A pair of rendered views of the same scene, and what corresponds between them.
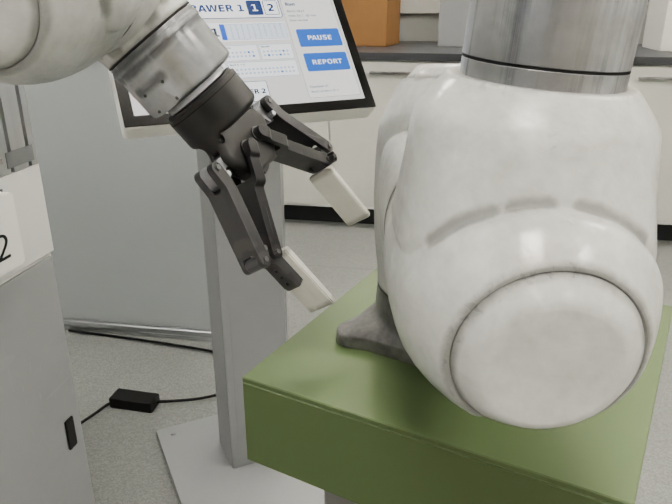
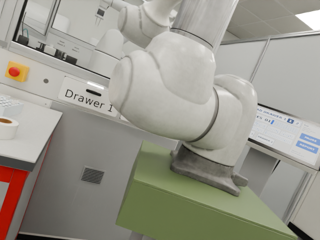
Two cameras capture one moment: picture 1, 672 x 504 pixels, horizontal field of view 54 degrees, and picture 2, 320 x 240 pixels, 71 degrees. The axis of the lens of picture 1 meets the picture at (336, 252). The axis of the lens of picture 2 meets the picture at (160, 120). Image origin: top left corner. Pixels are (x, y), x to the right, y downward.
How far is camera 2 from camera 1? 0.59 m
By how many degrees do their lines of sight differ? 57
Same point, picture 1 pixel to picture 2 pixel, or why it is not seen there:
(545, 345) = (116, 74)
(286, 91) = (280, 146)
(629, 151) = (166, 43)
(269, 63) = (281, 136)
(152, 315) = not seen: hidden behind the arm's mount
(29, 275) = (168, 140)
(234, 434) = not seen: outside the picture
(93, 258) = not seen: hidden behind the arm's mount
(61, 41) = (128, 27)
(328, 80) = (302, 152)
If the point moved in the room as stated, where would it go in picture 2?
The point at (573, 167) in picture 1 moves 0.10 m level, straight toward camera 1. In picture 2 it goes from (153, 44) to (105, 21)
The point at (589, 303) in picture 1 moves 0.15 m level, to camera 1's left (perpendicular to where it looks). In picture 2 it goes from (123, 62) to (102, 57)
